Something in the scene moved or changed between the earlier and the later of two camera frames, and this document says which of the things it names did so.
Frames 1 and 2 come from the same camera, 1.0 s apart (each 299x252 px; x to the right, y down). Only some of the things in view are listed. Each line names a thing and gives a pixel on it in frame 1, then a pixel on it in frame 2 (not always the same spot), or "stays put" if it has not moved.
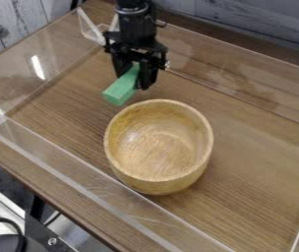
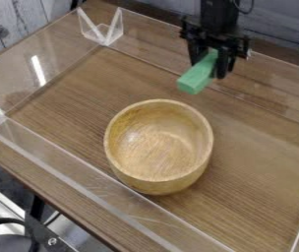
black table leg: (37, 208) stays put
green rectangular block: (122, 90) to (198, 75)
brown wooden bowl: (158, 146) stays put
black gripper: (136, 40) to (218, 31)
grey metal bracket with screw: (41, 235) stays put
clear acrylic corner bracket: (95, 31) stays put
